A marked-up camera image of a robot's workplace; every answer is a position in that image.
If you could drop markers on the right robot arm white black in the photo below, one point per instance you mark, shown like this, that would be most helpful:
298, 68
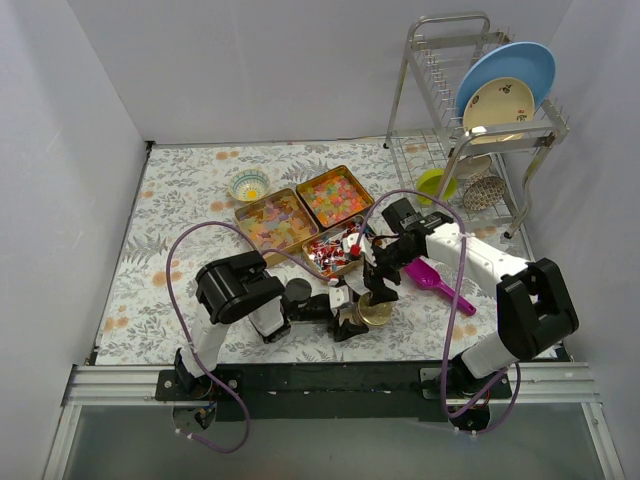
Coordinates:
534, 308

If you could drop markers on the tin of star candies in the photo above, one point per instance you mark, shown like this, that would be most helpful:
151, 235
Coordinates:
334, 196

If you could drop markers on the floral tablecloth mat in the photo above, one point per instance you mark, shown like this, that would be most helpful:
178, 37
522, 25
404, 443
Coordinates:
183, 219

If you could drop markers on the metal dish rack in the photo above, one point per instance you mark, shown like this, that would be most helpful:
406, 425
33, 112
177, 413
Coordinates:
438, 51

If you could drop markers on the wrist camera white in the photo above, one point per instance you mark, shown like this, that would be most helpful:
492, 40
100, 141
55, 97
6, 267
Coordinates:
340, 294
358, 247

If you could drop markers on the tin of jelly candies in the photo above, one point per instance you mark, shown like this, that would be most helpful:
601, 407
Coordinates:
279, 221

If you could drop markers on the white bowl in rack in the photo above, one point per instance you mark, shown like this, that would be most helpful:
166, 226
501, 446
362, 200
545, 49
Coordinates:
472, 165

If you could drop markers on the blue plate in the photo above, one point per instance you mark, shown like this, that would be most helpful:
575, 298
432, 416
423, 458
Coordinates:
530, 62

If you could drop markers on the lime green bowl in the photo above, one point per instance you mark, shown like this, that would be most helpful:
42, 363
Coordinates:
429, 182

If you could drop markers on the magenta plastic scoop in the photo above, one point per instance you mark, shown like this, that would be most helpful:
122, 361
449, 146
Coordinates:
428, 278

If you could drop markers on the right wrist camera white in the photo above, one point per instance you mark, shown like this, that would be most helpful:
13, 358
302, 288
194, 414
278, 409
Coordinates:
358, 247

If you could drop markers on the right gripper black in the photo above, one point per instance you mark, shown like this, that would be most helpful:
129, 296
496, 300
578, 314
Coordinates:
379, 272

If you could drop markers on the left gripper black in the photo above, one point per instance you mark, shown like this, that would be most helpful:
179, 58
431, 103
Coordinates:
343, 319

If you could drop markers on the cream plate with flowers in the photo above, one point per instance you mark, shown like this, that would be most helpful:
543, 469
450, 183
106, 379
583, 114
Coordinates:
500, 101

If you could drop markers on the patterned ceramic bowl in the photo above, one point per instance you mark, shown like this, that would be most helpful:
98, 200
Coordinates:
249, 185

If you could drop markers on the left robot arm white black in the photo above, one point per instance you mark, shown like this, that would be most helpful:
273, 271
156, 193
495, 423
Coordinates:
240, 287

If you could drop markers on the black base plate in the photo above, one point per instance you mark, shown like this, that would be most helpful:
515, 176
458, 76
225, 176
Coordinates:
335, 390

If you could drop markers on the gold round tin lid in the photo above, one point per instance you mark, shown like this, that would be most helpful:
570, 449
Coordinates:
373, 315

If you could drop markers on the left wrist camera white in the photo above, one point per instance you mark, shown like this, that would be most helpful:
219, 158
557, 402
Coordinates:
340, 294

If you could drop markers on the tin of lollipops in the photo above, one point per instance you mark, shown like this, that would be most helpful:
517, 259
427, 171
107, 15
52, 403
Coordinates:
324, 252

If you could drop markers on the patterned dark bowl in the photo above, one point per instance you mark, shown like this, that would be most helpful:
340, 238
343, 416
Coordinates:
483, 191

